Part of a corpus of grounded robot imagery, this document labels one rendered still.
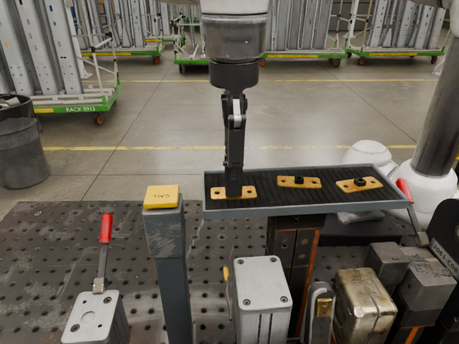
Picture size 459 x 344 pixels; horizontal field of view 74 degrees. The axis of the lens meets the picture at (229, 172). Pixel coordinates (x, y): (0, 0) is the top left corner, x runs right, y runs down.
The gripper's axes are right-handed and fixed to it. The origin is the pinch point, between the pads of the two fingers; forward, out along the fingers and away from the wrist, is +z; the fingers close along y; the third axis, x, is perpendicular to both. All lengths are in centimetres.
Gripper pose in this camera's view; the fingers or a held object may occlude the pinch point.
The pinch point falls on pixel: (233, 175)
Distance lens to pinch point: 55.3
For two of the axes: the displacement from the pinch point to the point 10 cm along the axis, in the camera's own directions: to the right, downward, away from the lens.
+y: 0.7, 5.1, -8.6
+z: 0.0, 8.6, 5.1
